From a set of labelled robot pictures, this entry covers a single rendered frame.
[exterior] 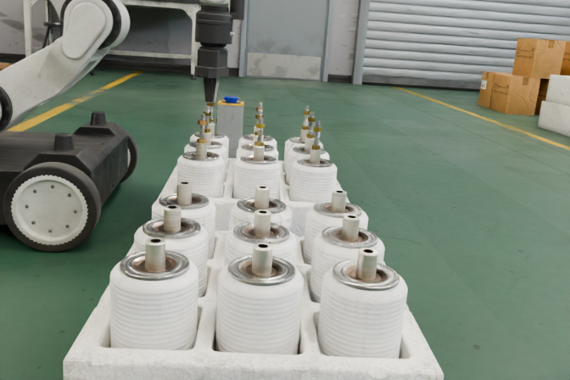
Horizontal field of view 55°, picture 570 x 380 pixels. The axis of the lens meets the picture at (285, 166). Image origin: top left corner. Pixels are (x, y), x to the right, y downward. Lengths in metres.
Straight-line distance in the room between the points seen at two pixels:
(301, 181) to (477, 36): 5.75
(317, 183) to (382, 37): 5.34
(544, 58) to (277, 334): 4.38
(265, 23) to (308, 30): 0.48
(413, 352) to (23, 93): 1.16
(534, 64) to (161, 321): 4.41
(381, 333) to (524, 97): 4.27
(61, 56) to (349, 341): 1.05
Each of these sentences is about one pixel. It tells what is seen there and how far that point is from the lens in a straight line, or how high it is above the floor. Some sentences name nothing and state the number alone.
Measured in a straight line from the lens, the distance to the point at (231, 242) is 0.72.
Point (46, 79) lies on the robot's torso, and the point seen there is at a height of 0.36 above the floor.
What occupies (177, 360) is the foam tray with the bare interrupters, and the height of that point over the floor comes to 0.18.
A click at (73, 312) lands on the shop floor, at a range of 1.09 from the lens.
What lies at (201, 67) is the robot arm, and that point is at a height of 0.42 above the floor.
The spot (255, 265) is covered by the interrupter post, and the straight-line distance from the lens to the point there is 0.62.
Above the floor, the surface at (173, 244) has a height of 0.25.
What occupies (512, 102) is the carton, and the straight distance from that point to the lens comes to 4.79.
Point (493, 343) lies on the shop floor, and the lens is 1.10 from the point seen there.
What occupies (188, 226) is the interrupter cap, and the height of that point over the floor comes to 0.25.
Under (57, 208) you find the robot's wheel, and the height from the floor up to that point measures 0.10.
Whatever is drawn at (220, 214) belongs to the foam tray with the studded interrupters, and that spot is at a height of 0.15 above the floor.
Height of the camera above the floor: 0.51
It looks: 14 degrees down
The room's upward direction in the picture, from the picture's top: 4 degrees clockwise
